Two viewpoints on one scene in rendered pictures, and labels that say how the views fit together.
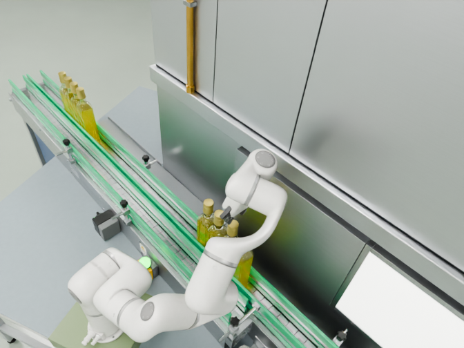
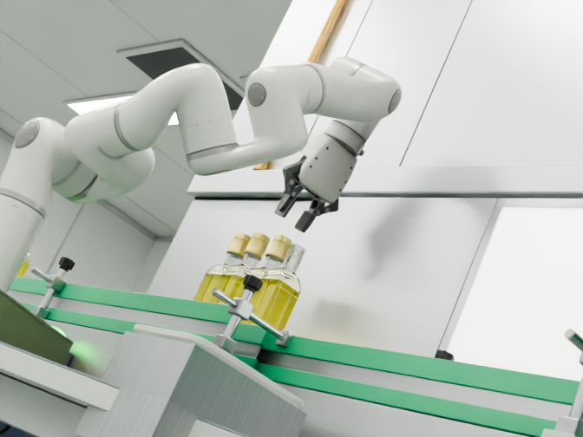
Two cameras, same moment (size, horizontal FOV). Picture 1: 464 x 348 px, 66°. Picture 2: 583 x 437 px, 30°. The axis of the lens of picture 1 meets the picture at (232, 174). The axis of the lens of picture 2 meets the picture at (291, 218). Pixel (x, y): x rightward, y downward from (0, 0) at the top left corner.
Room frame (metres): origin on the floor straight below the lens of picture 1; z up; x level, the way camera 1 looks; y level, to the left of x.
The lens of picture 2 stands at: (-1.14, -0.41, 0.58)
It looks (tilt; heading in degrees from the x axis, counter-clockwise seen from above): 18 degrees up; 12
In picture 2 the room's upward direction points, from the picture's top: 25 degrees clockwise
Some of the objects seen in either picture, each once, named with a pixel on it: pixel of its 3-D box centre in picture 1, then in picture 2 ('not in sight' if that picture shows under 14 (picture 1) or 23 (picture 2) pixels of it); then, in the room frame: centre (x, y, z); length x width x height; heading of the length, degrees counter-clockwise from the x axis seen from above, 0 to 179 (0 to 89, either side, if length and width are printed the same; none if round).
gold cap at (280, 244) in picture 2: (233, 228); (278, 248); (0.69, -0.02, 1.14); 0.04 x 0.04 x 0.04
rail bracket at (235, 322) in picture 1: (238, 324); (249, 320); (0.47, -0.07, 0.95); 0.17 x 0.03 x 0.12; 138
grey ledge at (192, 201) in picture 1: (155, 175); not in sight; (1.17, 0.36, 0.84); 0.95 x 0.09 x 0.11; 48
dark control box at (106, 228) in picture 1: (106, 225); not in sight; (0.89, 0.50, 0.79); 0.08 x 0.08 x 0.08; 48
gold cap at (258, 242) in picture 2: (219, 217); (257, 245); (0.72, 0.03, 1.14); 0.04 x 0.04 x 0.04
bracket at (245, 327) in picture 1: (239, 332); not in sight; (0.49, -0.08, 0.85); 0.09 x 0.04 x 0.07; 138
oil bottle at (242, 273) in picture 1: (239, 266); (262, 325); (0.65, -0.06, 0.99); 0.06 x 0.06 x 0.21; 48
